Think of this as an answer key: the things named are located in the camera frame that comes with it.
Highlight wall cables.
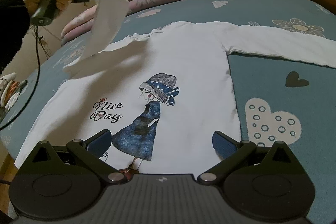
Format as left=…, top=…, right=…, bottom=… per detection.
left=26, top=24, right=63, bottom=59

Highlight person's left dark sleeve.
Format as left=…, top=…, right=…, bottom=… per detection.
left=1, top=0, right=30, bottom=71

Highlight clothes pile beside bed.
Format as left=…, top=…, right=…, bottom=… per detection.
left=0, top=72, right=28, bottom=119

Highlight white printed long-sleeve shirt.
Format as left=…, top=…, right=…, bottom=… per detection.
left=15, top=0, right=335, bottom=175

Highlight teal floral bed sheet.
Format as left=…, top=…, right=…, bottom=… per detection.
left=1, top=2, right=335, bottom=223

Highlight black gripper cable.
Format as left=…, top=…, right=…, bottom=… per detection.
left=0, top=24, right=42, bottom=131

